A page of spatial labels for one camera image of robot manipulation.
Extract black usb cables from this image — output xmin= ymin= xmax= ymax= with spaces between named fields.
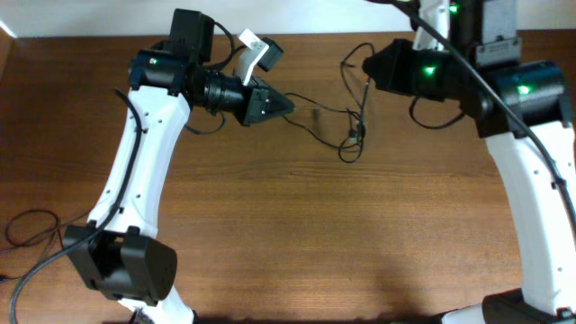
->
xmin=281 ymin=41 xmax=377 ymax=165

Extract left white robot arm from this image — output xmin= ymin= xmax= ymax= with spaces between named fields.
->
xmin=64 ymin=9 xmax=294 ymax=323

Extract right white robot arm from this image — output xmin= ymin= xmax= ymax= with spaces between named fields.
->
xmin=363 ymin=1 xmax=575 ymax=323

